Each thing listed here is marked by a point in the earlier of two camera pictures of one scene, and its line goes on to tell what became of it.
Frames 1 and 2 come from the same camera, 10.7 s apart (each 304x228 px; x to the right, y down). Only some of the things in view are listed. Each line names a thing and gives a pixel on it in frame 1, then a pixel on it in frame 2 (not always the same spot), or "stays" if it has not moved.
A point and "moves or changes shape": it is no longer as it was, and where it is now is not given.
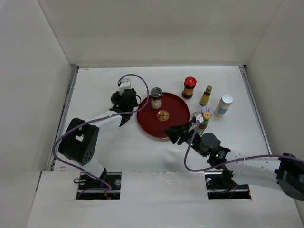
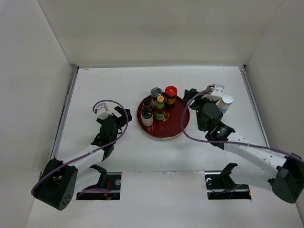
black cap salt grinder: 116,98 to 147,113
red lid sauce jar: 190,82 to 171,92
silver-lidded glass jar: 156,93 stays
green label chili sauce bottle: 203,125 moves or changes shape
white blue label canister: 223,105 stays
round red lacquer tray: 174,111 stays
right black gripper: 175,131 to 193,105
